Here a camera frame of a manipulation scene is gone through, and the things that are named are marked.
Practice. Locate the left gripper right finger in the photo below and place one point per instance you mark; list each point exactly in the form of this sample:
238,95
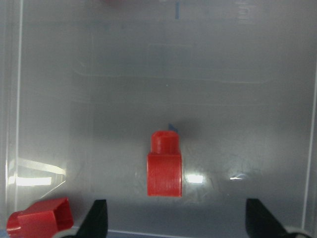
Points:
260,223

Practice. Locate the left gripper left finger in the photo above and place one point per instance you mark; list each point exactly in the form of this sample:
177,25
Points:
95,224

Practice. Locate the red block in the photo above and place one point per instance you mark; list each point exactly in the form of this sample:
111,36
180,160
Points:
42,219
164,165

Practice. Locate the clear plastic storage box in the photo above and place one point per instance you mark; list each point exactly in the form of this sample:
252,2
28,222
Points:
85,83

